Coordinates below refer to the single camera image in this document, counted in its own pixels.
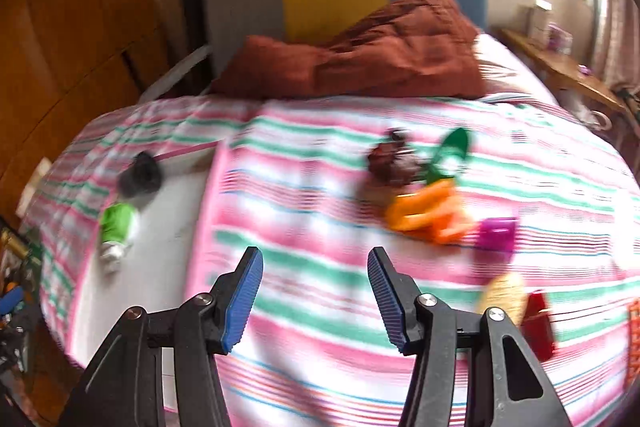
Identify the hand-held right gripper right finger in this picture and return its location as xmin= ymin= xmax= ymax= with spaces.
xmin=367 ymin=247 xmax=573 ymax=427

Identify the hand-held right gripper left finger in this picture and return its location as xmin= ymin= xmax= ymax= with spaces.
xmin=59 ymin=246 xmax=264 ymax=427

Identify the orange plastic clip toy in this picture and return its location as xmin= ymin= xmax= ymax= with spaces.
xmin=385 ymin=181 xmax=456 ymax=233

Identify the small orange plastic toy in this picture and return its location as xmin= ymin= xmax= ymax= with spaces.
xmin=432 ymin=207 xmax=473 ymax=245

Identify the white tray with pink rim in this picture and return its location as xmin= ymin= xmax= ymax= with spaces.
xmin=67 ymin=141 xmax=223 ymax=413

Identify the yellow embossed oval block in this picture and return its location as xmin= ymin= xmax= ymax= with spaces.
xmin=475 ymin=272 xmax=528 ymax=325

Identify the magenta plastic funnel cup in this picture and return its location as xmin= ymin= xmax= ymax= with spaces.
xmin=477 ymin=217 xmax=520 ymax=254

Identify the brown figurine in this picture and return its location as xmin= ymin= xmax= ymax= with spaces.
xmin=366 ymin=128 xmax=426 ymax=188

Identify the green plastic piece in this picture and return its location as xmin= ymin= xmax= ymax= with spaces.
xmin=424 ymin=127 xmax=473 ymax=185

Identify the green white plug-in device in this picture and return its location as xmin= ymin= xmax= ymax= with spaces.
xmin=98 ymin=202 xmax=141 ymax=275

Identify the red plastic object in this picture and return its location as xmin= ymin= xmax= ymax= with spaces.
xmin=520 ymin=289 xmax=557 ymax=362

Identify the grey black funnel piece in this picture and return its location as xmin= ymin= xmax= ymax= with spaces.
xmin=116 ymin=151 xmax=163 ymax=202

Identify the blue object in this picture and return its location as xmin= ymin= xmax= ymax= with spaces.
xmin=0 ymin=287 xmax=25 ymax=315

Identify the white cloth strip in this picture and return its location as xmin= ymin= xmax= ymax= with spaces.
xmin=139 ymin=46 xmax=212 ymax=104

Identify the white tube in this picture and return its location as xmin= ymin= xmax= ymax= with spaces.
xmin=17 ymin=157 xmax=53 ymax=218

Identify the brown quilt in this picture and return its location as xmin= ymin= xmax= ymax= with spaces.
xmin=210 ymin=0 xmax=488 ymax=100

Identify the orange mesh object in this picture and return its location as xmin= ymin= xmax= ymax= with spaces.
xmin=625 ymin=299 xmax=640 ymax=390

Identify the wooden side table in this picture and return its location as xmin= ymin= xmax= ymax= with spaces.
xmin=500 ymin=27 xmax=626 ymax=112

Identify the pink purple container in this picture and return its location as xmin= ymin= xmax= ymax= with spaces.
xmin=547 ymin=23 xmax=573 ymax=55

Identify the white box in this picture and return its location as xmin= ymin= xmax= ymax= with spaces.
xmin=525 ymin=0 xmax=553 ymax=42

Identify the pale curtain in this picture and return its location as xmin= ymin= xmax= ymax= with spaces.
xmin=575 ymin=0 xmax=640 ymax=98

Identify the dark bed post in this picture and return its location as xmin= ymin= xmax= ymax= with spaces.
xmin=180 ymin=0 xmax=213 ymax=95

